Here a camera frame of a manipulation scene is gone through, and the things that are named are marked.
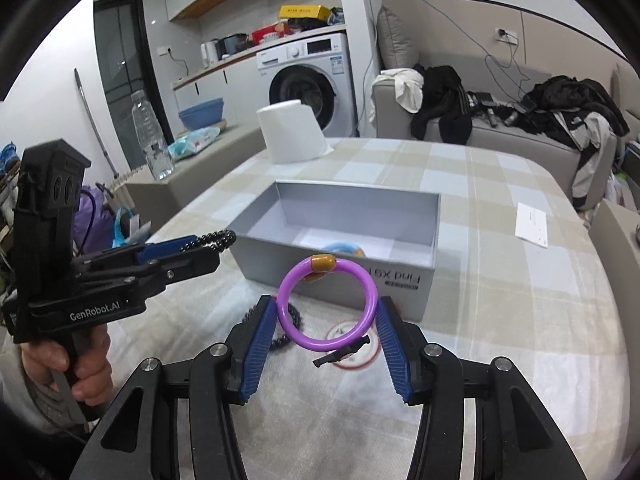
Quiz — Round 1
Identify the person's left forearm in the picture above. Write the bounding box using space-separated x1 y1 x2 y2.
0 360 88 436

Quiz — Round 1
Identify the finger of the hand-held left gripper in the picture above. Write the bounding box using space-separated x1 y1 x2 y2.
75 234 201 273
80 249 222 287

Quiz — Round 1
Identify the blue and orange bracelet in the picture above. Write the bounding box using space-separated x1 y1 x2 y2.
320 241 364 261

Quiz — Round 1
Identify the clear plastic bottle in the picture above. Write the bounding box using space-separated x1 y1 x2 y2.
131 89 176 181

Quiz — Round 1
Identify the white washing machine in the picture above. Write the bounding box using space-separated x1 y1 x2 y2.
256 32 357 139

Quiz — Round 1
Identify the purple bangle with yellow bead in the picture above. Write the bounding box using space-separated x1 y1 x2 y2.
276 255 379 353

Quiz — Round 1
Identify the purple bag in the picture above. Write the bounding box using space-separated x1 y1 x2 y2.
75 185 116 256

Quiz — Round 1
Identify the grey cushion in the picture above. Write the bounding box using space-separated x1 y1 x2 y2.
376 6 421 73

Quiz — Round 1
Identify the person's left hand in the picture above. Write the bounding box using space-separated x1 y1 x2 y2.
20 322 114 412

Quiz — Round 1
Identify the beige sofa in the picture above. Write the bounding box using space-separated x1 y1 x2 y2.
371 0 640 211

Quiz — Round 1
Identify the white counter cabinet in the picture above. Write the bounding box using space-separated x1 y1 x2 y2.
172 55 261 128

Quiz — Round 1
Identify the grey cardboard box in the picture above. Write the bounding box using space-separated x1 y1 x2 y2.
231 180 442 322

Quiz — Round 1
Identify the blue plastic basin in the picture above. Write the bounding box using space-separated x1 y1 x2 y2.
178 98 225 131

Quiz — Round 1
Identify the wet wipes pack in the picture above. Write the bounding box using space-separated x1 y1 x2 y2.
167 126 222 162

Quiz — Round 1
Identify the white paper roll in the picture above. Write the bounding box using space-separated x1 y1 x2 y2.
256 100 335 165

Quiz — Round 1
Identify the black bead bracelet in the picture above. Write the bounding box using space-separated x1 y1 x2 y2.
180 230 237 254
243 304 304 352

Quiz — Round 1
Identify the black hair clip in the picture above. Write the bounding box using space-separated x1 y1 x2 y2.
312 336 372 367

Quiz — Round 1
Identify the black clothing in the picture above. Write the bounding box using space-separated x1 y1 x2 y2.
411 65 473 145

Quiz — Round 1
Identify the checked tablecloth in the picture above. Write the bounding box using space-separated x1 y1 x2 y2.
85 135 631 480

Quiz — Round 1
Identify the black and grey jacket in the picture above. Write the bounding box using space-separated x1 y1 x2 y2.
520 76 632 211

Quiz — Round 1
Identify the yellow box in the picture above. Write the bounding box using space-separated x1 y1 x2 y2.
278 5 332 22

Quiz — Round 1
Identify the blue plastic bag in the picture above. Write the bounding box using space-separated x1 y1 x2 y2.
112 207 137 248

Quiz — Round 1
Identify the beige bench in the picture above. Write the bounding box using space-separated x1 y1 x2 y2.
125 120 266 233

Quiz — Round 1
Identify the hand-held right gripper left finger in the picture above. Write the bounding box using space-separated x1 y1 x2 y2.
75 296 278 480

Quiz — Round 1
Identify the white paper card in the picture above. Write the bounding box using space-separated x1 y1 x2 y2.
515 202 550 248

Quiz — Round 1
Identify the dark glass door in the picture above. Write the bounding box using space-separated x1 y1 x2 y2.
94 0 173 171

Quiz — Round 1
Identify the white garment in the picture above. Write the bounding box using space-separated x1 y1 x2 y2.
375 67 426 113

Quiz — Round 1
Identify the red and white bangle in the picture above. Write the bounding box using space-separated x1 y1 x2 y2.
325 321 387 371

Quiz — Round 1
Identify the beige chair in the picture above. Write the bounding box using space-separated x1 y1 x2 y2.
587 199 640 311

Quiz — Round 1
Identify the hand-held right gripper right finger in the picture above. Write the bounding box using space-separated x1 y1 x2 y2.
375 296 588 480

